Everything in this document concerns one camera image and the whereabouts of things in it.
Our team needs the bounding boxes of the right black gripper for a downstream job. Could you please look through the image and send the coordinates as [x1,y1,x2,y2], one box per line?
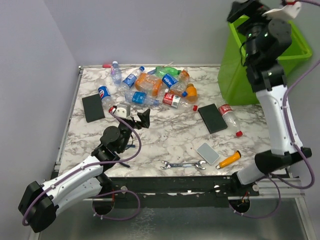
[228,0,279,65]

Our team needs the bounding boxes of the pepsi bottle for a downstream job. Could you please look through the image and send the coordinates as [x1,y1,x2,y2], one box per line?
[97,85,114,109]

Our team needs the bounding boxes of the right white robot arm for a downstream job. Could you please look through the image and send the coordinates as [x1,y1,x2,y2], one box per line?
[227,0,312,196]

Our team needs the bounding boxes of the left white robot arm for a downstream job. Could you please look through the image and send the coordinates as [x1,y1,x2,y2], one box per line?
[18,106,151,233]

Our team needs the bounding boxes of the green plastic bin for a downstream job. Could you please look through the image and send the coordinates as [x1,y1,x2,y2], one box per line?
[217,15,313,106]

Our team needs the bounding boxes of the red label bottle by bin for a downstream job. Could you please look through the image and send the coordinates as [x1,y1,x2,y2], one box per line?
[218,104,243,138]

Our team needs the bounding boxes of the crushed blue label bottle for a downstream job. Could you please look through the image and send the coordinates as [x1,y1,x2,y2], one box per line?
[124,90,160,107]

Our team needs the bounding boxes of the orange label bottle centre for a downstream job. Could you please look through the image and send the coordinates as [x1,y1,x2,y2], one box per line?
[134,72,163,98]

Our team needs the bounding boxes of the orange label bottle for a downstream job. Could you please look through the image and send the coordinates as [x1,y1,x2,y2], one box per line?
[177,68,190,87]
[134,72,163,98]

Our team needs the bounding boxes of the blue label bottle back left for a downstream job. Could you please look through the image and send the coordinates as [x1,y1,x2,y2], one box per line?
[119,66,145,91]

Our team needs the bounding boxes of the blue label bottle back right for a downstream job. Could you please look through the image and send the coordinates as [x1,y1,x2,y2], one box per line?
[162,73,188,98]

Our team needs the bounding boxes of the green sprite bottle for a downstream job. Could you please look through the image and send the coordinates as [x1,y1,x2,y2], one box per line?
[155,66,181,79]

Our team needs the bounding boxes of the small clear bottle back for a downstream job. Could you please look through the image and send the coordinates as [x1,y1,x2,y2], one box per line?
[110,61,122,86]

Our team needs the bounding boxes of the loose red bottle cap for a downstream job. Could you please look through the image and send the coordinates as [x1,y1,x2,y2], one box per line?
[192,105,198,112]

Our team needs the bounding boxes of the left black foam pad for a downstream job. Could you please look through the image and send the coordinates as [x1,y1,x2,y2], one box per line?
[81,94,105,123]

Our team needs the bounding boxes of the black foam pad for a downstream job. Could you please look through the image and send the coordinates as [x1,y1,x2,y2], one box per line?
[81,94,105,123]
[198,103,228,134]

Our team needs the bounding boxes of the orange label bottle back right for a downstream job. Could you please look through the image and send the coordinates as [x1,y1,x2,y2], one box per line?
[177,68,190,87]

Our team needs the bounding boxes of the right black foam pad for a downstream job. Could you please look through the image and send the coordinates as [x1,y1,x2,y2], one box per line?
[198,103,228,134]

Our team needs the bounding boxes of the grey rectangular sharpening stone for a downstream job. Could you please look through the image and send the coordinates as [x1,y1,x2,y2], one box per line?
[196,143,220,165]

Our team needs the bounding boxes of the silver open-end wrench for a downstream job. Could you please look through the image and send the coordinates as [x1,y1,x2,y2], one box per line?
[160,160,206,170]

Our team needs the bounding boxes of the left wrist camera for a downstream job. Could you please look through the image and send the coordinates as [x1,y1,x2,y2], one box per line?
[108,102,131,119]

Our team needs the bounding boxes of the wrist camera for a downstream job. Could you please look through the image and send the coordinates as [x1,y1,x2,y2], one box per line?
[108,102,131,119]
[262,0,302,21]

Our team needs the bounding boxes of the blue handled pliers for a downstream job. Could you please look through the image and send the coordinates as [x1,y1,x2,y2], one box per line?
[119,144,136,169]

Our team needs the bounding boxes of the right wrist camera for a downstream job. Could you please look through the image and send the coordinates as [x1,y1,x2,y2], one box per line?
[262,0,302,21]

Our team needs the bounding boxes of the black base frame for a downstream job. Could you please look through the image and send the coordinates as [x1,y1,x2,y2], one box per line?
[92,175,254,213]

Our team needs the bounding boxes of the orange screwdriver handle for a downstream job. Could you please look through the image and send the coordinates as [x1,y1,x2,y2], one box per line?
[215,150,242,170]

